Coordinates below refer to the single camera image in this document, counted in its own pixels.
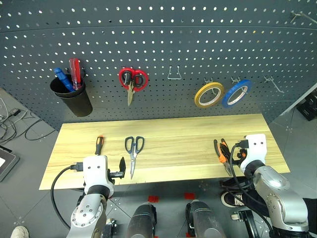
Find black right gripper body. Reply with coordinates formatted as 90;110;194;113
236;148;248;161

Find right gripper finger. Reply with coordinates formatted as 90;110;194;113
221;142;231;163

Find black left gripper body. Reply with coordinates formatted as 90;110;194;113
106;168;124;185

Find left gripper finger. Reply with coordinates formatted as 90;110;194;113
119;156;127;179

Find grey metal pegboard wall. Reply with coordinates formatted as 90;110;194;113
0;0;317;132

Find orange black pliers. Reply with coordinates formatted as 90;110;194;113
213;138;234;177

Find orange black screwdriver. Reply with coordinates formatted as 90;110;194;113
95;135;105;156

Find black and white sneaker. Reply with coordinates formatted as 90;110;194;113
220;190;248;208

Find dark rounded shape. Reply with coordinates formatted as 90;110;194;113
126;202;158;238

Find black wheeled stand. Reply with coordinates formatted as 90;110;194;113
231;209;257;238

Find blue tape roll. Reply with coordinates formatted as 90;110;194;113
221;79;253;109

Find yellow tape roll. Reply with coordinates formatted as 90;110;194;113
194;82;225;109

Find metal pegboard hook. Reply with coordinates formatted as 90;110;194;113
230;76;248;94
264;75;285;94
203;77;215;95
289;10;317;25

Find black cup holder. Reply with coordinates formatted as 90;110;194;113
49;74;94;118

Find black box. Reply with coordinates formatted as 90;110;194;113
296;89;317;121

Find black trouser leg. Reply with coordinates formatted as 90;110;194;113
303;197;317;224

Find grey flat device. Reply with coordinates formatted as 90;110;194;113
0;145;20;183

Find white shoe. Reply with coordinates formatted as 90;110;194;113
10;225;30;238

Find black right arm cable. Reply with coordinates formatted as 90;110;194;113
229;139;275;231

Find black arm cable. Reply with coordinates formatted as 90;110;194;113
229;139;275;231
50;162;84;230

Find black handled scissors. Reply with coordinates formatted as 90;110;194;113
124;135;145;180

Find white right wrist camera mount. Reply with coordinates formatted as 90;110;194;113
239;133;268;172

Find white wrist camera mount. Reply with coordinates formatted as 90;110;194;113
82;155;115;194
239;133;268;172

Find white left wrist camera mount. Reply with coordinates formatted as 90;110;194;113
82;155;115;194

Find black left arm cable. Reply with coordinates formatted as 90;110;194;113
50;162;84;230

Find red handled scissors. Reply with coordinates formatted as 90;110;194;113
118;67;150;107

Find wire loop hook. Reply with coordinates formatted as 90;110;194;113
167;65;182;81

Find red handled screwdriver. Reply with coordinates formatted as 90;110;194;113
68;58;82;91

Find blue handled screwdriver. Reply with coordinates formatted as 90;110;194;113
53;67;75;93

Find black floor cable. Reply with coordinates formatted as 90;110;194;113
0;98;56;146

